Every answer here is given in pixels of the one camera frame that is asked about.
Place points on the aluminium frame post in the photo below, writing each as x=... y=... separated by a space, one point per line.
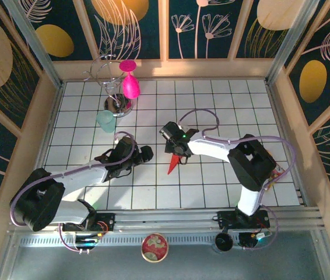
x=289 y=43
x=34 y=43

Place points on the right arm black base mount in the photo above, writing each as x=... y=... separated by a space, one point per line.
x=226 y=220

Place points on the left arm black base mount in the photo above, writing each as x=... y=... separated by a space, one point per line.
x=108 y=219

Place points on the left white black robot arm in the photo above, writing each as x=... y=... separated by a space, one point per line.
x=77 y=181

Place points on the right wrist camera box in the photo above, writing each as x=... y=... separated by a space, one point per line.
x=184 y=127

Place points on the pink wine glass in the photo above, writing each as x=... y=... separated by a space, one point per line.
x=131 y=87

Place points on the perforated metal strip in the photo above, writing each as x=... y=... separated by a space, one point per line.
x=188 y=240

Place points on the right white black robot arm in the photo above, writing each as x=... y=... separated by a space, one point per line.
x=208 y=147

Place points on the colourful snack packet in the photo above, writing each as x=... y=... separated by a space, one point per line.
x=275 y=172

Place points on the aluminium table side rail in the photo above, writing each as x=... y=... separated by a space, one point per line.
x=51 y=116
x=279 y=116

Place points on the small electronics board with LED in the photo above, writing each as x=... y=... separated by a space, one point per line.
x=87 y=240
x=249 y=239

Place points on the teal plastic cup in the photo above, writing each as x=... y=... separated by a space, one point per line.
x=108 y=124

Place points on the round red floral tin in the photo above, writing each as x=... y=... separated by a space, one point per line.
x=154 y=248

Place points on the aluminium mounting rail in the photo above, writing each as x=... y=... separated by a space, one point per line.
x=168 y=220

